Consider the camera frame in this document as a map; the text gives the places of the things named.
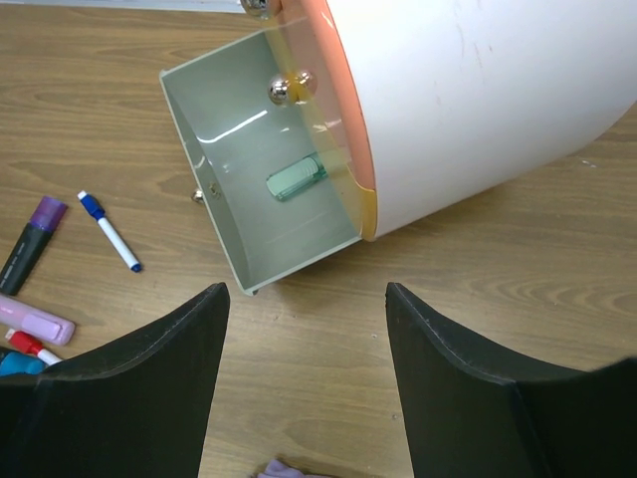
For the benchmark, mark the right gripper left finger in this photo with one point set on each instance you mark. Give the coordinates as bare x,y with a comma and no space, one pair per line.
137,406

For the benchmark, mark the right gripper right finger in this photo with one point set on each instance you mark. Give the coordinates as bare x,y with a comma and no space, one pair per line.
474,408

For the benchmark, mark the blue small cap eraser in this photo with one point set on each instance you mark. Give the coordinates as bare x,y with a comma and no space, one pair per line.
15,363

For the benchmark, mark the grey bottom drawer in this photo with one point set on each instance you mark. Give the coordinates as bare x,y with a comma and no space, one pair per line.
234,138

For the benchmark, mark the mint green eraser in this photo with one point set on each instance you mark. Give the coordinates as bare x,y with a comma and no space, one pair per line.
296,178

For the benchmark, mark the red capped white marker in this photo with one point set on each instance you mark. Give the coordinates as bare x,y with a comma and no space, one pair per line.
29,345

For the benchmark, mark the purple cloth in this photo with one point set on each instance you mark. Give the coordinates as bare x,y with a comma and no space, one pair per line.
278,469

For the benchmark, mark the pink highlighter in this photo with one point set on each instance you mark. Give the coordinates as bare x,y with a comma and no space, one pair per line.
37,323

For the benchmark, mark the blue capped white marker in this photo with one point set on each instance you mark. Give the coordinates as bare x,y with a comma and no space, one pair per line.
95,210

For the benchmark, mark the purple black highlighter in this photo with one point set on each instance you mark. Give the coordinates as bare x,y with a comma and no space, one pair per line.
31,244

